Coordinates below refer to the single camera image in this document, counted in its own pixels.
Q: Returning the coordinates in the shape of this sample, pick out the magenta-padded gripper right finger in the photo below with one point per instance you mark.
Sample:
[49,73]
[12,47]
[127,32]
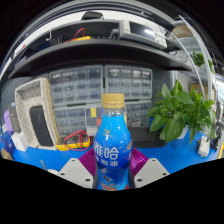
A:
[150,171]

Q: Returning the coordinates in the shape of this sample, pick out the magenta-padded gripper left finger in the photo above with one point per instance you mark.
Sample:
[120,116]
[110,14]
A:
[75,171]

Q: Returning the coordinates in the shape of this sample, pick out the blue drink bottle yellow cap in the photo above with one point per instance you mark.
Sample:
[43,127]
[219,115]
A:
[113,150]

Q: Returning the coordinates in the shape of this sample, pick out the yellow multimeter with red leads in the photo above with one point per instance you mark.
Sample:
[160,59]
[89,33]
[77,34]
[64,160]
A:
[71,142]

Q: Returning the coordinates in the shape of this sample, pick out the metal spoon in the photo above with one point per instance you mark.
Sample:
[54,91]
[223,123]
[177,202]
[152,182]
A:
[43,164]

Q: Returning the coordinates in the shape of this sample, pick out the flat black box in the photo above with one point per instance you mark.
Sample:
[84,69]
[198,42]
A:
[146,136]

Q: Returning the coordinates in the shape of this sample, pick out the grey small-parts drawer cabinet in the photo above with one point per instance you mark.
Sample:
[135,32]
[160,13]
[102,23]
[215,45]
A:
[70,118]
[128,81]
[76,85]
[138,113]

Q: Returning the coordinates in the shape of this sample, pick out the black rounded case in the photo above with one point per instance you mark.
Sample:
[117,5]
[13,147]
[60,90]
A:
[40,126]

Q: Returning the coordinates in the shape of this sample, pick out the clear organizer box coloured parts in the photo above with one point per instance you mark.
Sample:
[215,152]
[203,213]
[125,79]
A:
[93,116]

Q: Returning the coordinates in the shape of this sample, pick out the white power adapter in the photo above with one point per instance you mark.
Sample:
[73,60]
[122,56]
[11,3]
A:
[204,146]

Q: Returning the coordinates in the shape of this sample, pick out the small white box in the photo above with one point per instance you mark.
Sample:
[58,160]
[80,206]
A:
[20,141]

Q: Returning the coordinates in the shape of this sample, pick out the potted green plant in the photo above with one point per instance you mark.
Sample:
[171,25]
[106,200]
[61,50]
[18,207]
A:
[176,113]

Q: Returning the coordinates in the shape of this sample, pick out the dark grey flat box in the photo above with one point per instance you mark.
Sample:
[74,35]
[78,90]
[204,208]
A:
[15,118]

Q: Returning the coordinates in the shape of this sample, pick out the beige pegboard tray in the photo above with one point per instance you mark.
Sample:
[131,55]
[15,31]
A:
[30,93]

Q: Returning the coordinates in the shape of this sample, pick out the black wall shelf unit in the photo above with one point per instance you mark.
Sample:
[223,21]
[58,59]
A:
[100,53]

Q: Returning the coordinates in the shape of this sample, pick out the white frame shelf unit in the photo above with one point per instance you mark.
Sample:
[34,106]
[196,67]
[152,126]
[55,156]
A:
[200,60]

